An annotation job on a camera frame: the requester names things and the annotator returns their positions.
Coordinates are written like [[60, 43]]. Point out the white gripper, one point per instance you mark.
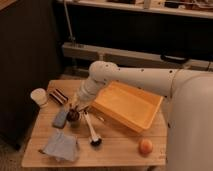
[[88, 91]]

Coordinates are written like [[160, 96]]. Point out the dark grape bunch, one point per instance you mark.
[[73, 115]]

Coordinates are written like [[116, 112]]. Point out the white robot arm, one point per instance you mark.
[[190, 133]]

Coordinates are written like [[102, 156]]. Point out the small metal cup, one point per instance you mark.
[[74, 124]]

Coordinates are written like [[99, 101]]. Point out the white paper cup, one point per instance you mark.
[[39, 96]]

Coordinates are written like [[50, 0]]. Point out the dark striped rectangular block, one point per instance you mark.
[[59, 97]]

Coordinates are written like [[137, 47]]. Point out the blue grey sponge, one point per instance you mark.
[[60, 119]]

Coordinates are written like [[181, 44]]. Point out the grey folded cloth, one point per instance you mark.
[[62, 147]]

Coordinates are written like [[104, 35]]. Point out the long grey case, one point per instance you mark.
[[128, 58]]

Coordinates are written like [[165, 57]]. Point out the yellow plastic bin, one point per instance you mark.
[[130, 106]]

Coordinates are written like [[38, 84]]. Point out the grey metal stand pole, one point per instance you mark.
[[71, 36]]

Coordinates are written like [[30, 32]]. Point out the orange peach fruit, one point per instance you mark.
[[145, 146]]

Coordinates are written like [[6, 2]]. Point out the cluttered background shelf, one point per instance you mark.
[[151, 6]]

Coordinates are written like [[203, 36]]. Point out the white handled dish brush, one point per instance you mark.
[[95, 138]]

